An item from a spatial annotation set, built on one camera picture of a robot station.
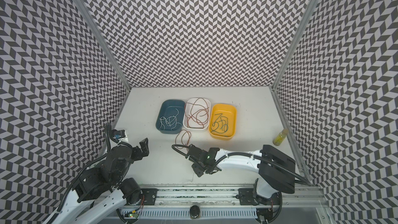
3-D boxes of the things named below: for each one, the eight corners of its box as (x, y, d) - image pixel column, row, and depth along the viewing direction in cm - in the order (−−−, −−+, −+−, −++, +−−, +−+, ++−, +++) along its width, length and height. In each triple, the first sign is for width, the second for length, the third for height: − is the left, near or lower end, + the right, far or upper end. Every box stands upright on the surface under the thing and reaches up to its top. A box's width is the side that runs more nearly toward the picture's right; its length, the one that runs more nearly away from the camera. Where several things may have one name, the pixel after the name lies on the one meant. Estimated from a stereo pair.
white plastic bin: (183, 133, 97) (182, 127, 91) (186, 104, 111) (185, 97, 105) (210, 132, 97) (211, 127, 91) (210, 104, 111) (210, 97, 105)
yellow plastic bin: (207, 138, 94) (207, 133, 90) (211, 107, 109) (211, 102, 104) (235, 141, 93) (236, 137, 88) (235, 110, 108) (236, 104, 103)
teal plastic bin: (156, 134, 96) (154, 129, 91) (164, 102, 112) (162, 97, 107) (183, 134, 96) (181, 129, 91) (186, 102, 112) (185, 97, 107)
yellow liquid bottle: (270, 145, 93) (278, 135, 83) (274, 137, 96) (282, 126, 86) (277, 148, 91) (285, 139, 81) (280, 140, 95) (289, 130, 85)
